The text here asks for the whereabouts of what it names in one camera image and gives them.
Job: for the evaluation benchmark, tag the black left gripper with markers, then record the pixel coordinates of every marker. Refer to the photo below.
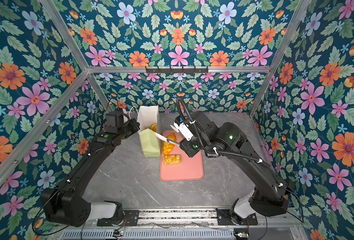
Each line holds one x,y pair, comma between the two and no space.
135,126

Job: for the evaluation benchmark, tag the aluminium frame post right rear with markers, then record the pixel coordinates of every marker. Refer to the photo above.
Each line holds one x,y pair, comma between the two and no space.
297,16

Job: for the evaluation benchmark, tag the aluminium frame post left rear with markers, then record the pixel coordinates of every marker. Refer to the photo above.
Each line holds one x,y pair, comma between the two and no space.
63,30

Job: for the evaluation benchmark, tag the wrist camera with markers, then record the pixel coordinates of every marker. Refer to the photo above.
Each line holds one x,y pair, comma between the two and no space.
183,130
115,119

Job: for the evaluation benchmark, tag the glazed pastry bread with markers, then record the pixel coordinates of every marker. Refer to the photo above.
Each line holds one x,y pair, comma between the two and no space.
170,160

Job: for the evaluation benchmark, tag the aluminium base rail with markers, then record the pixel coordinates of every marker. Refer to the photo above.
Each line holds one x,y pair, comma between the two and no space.
193,223

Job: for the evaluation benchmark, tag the white and green paper bag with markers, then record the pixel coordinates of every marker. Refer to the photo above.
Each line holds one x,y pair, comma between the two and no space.
146,116

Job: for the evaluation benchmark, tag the black hook rail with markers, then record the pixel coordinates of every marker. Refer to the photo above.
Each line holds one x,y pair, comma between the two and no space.
177,70

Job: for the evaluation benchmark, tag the aluminium frame post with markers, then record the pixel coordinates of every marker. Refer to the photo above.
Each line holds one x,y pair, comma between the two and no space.
297,16
63,30

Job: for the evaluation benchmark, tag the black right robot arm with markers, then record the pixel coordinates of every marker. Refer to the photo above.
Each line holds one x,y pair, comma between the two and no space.
200,134

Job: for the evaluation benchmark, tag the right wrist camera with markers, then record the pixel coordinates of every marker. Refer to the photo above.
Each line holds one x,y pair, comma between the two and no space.
183,130

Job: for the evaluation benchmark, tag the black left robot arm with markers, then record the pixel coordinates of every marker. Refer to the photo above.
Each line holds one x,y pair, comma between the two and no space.
65,204

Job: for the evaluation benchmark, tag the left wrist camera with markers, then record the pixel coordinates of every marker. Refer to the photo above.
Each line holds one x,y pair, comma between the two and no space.
115,119

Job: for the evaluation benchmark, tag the pink silicone tray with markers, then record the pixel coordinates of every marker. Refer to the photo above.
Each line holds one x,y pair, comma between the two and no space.
188,169

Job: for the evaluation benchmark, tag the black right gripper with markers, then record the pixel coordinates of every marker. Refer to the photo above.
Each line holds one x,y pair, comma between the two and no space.
184,144

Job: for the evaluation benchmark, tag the long braided bread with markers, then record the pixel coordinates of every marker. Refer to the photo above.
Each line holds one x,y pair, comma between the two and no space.
168,147

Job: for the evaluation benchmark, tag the small round yellow bun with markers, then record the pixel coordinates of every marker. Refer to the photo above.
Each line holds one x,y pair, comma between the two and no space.
154,127

